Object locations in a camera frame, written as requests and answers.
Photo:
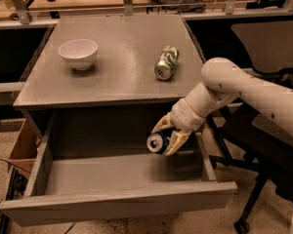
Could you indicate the metal bracket left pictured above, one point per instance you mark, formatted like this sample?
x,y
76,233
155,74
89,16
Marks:
x,y
22,11

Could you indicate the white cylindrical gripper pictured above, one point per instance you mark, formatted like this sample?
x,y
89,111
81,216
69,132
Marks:
x,y
185,115

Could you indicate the open grey top drawer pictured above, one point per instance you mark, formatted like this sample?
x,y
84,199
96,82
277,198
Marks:
x,y
93,163

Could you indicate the brown cardboard box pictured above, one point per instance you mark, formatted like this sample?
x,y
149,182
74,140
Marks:
x,y
24,152

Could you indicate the blue pepsi can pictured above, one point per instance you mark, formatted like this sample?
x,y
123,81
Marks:
x,y
157,143

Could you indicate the white ceramic bowl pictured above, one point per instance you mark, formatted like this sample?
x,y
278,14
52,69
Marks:
x,y
79,54

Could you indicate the black office chair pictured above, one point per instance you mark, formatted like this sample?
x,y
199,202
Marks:
x,y
250,140

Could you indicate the grey cabinet with top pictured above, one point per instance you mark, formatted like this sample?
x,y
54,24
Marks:
x,y
123,71

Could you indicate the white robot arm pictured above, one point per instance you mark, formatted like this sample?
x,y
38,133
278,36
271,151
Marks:
x,y
223,82

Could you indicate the green soda can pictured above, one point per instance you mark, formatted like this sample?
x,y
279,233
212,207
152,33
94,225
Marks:
x,y
166,64

